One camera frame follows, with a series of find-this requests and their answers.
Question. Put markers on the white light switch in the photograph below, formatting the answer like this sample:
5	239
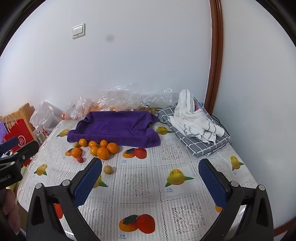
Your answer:
78	31

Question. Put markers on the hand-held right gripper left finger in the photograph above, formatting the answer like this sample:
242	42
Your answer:
87	183

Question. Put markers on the red paper bag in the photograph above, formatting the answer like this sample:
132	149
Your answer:
20	132

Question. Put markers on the grey checked cloth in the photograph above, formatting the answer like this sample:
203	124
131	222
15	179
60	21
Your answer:
203	146

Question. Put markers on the mango print tablecloth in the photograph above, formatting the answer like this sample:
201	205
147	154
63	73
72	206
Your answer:
143	162

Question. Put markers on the pile of brown longans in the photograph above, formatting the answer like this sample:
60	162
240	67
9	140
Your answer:
144	108

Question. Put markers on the orange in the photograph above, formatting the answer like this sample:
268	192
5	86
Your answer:
113	147
93	144
93	151
83	142
75	153
104	143
102	153

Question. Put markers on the white plastic bag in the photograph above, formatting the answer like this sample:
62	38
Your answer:
44	113

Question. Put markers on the heap of bagged oranges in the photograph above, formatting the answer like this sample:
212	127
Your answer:
65	115

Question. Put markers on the purple bag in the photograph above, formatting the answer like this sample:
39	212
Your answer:
1	132

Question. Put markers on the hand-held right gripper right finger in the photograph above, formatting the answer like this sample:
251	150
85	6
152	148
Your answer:
212	185

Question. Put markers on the red label packet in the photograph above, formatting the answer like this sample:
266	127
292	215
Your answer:
41	134

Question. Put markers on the purple towel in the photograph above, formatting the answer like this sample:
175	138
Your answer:
115	127

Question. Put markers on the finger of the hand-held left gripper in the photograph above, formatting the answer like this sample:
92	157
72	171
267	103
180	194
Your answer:
9	144
26	151

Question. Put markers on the white striped towel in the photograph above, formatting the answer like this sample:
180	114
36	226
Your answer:
192	115

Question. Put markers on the large clear plastic bag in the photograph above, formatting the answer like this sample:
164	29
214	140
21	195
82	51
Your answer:
120	97

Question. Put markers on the crumpled clear plastic bag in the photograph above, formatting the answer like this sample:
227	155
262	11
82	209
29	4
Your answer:
159	97

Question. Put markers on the small green jujube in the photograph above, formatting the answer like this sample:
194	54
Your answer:
108	169
76	144

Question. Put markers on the person's left hand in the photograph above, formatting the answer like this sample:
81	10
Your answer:
10	207

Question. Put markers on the small red apple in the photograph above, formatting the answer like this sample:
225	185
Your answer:
80	159

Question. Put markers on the brown wooden door frame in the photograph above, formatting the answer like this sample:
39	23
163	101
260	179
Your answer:
216	46

